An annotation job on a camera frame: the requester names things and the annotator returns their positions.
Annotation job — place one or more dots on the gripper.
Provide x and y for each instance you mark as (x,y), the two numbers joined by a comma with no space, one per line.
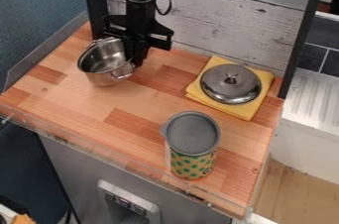
(140,29)

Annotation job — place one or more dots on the silver pot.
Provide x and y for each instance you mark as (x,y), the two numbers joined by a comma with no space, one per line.
(102,62)

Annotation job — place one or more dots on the silver lid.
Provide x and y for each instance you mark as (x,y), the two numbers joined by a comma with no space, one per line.
(230,84)

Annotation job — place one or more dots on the can with green dots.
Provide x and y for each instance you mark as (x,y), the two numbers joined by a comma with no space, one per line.
(192,145)

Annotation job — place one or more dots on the yellow cloth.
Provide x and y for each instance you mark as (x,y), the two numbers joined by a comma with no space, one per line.
(247,107)

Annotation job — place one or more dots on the white cabinet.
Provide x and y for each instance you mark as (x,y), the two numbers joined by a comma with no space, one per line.
(309,122)

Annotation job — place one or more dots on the black metal post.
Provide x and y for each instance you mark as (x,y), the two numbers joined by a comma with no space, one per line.
(96,3)
(304,33)

